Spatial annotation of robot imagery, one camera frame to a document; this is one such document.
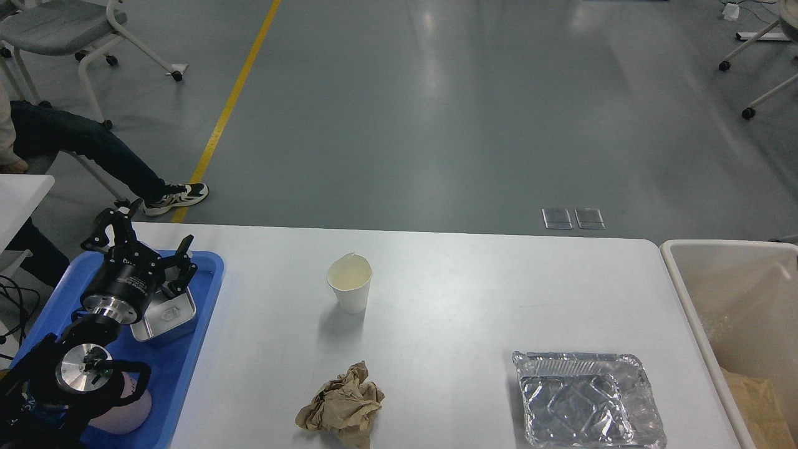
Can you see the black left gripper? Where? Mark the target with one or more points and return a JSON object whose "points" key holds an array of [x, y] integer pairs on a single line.
{"points": [[131, 272]]}

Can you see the stainless steel rectangular dish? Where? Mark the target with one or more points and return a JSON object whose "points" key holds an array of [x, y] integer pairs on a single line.
{"points": [[166, 320]]}

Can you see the pink plastic mug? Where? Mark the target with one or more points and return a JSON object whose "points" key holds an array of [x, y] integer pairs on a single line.
{"points": [[124, 419]]}

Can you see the aluminium foil container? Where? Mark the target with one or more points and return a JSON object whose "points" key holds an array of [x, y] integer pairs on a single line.
{"points": [[587, 400]]}

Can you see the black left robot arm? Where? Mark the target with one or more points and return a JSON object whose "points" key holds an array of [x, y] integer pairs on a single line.
{"points": [[64, 382]]}

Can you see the blue plastic tray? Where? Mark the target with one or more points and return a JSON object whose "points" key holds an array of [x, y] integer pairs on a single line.
{"points": [[172, 357]]}

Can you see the white side table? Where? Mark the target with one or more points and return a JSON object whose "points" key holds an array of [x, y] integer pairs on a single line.
{"points": [[21, 195]]}

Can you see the person in dark trousers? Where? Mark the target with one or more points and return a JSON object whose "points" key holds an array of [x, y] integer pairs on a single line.
{"points": [[31, 130]]}

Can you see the white paper cup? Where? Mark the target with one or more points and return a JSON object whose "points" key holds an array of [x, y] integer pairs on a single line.
{"points": [[349, 278]]}

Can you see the grey office chair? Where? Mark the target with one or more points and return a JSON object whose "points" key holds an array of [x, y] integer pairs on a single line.
{"points": [[59, 28]]}

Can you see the crumpled brown paper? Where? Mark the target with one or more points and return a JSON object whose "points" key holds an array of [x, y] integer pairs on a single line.
{"points": [[346, 406]]}

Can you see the left floor socket plate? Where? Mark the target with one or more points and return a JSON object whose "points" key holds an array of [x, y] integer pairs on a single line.
{"points": [[557, 218]]}

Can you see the floor socket plate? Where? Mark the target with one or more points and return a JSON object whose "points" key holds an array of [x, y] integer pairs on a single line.
{"points": [[590, 219], [557, 218]]}

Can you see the right floor socket plate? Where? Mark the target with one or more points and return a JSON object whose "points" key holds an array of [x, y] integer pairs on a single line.
{"points": [[590, 219]]}

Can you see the white plastic bin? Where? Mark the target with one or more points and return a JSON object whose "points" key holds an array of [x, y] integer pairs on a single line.
{"points": [[740, 299]]}

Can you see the white power adapter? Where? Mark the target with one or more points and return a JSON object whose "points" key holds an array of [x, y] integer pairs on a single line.
{"points": [[731, 12]]}

